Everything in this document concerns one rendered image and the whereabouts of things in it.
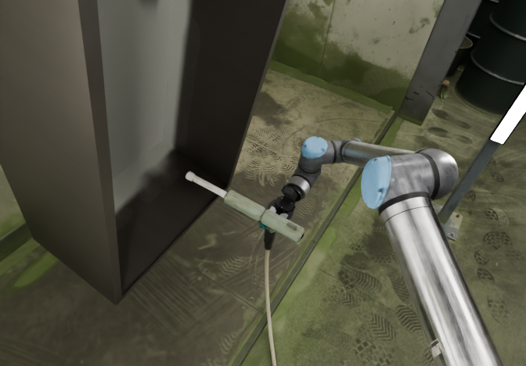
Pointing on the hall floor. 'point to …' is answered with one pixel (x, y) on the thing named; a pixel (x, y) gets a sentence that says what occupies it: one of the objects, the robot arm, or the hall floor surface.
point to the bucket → (459, 55)
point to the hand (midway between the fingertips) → (269, 226)
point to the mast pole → (468, 179)
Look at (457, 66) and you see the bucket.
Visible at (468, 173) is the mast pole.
